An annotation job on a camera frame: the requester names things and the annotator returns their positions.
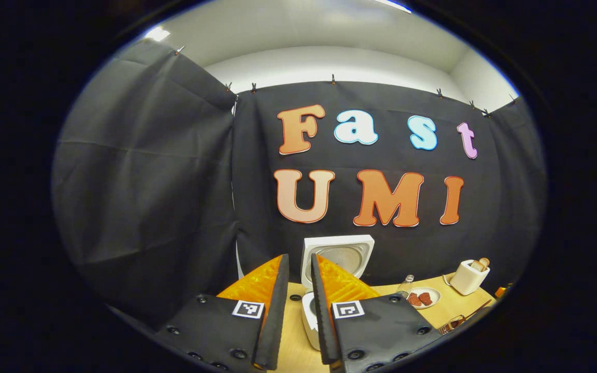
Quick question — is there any white rice cooker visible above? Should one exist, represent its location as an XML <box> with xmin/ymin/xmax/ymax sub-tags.
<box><xmin>301</xmin><ymin>235</ymin><xmax>375</xmax><ymax>350</ymax></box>

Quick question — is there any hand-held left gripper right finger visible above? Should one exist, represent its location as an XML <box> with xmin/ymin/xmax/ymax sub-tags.
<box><xmin>310</xmin><ymin>253</ymin><xmax>442</xmax><ymax>373</ymax></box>

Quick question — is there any clear chopstick holder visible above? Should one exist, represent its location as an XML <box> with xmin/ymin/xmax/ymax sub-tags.
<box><xmin>438</xmin><ymin>313</ymin><xmax>467</xmax><ymax>335</ymax></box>

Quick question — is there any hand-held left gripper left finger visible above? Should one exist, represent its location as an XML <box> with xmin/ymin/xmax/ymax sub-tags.
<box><xmin>154</xmin><ymin>253</ymin><xmax>290</xmax><ymax>371</ymax></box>

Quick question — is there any black backdrop cloth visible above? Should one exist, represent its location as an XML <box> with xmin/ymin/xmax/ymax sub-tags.
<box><xmin>52</xmin><ymin>39</ymin><xmax>547</xmax><ymax>322</ymax></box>

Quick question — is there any white plate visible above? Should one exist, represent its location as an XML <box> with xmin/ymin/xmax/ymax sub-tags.
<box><xmin>406</xmin><ymin>286</ymin><xmax>441</xmax><ymax>309</ymax></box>

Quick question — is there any cream toaster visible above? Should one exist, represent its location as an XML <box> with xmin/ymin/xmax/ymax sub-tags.
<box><xmin>450</xmin><ymin>259</ymin><xmax>491</xmax><ymax>296</ymax></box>

